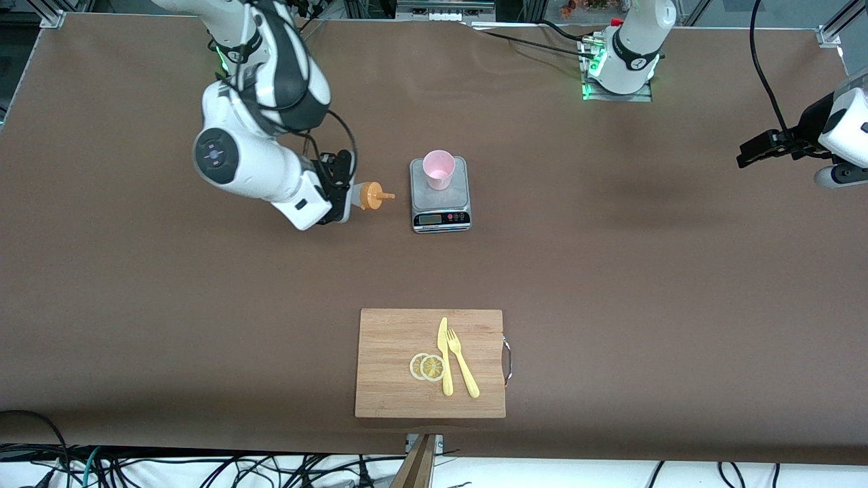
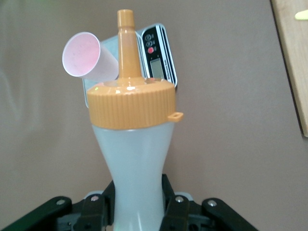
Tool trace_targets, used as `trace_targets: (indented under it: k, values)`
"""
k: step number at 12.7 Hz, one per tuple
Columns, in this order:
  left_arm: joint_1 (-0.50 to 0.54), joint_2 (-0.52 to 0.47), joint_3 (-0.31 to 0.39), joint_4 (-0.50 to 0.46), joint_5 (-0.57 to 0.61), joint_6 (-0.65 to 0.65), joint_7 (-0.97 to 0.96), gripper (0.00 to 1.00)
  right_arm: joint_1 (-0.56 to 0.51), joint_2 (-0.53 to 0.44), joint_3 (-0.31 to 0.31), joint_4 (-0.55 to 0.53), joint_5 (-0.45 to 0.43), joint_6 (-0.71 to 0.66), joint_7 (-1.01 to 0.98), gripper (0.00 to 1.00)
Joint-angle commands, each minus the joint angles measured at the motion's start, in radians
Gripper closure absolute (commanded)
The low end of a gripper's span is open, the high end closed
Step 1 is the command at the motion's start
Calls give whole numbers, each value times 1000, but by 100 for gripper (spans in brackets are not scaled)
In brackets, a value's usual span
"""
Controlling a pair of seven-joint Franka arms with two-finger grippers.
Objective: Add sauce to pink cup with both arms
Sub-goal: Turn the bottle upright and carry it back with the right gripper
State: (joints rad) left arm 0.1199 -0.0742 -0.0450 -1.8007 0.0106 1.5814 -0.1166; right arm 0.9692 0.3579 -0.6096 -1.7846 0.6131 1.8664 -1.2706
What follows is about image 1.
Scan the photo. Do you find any clear sauce bottle orange cap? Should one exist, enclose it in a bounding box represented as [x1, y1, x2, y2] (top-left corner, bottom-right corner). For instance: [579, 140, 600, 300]
[339, 180, 396, 223]

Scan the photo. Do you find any pink plastic cup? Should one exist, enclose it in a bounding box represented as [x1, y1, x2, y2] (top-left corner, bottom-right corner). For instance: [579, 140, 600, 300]
[422, 150, 456, 191]

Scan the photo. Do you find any silver digital kitchen scale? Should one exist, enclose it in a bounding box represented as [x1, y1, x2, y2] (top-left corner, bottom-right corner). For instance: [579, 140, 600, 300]
[409, 157, 472, 234]

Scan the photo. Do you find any yellow plastic knife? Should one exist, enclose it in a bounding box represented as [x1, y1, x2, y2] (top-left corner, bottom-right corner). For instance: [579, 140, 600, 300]
[437, 317, 454, 397]

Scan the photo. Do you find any brown table cover sheet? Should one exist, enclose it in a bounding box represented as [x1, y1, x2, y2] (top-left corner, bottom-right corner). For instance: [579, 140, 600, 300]
[0, 12, 868, 467]

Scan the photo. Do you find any yellow plastic fork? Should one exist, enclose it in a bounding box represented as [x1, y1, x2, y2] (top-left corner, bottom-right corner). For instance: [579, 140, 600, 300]
[446, 328, 481, 399]

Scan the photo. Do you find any orange background object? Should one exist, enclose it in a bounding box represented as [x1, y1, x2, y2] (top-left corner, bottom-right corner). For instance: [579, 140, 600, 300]
[558, 0, 614, 19]

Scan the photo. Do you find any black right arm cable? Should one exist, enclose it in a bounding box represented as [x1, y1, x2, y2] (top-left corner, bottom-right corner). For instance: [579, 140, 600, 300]
[302, 108, 359, 180]

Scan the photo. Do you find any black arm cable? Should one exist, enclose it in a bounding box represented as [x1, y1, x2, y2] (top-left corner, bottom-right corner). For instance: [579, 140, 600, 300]
[748, 0, 791, 133]
[302, 108, 359, 180]

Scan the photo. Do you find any aluminium frame profile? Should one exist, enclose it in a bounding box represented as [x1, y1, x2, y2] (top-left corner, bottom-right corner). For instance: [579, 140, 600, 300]
[37, 0, 68, 29]
[817, 0, 868, 48]

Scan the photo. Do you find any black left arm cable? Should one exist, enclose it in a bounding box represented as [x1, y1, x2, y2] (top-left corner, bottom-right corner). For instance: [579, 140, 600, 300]
[748, 0, 791, 133]

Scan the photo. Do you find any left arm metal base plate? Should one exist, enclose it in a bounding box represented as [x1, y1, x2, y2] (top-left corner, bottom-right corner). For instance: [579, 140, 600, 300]
[580, 34, 653, 102]

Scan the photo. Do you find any wooden post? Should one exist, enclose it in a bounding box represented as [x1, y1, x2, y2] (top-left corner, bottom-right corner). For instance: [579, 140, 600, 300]
[390, 434, 438, 488]

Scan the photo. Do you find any teal cable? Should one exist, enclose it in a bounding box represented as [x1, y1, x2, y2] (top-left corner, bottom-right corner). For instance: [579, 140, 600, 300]
[80, 447, 102, 488]

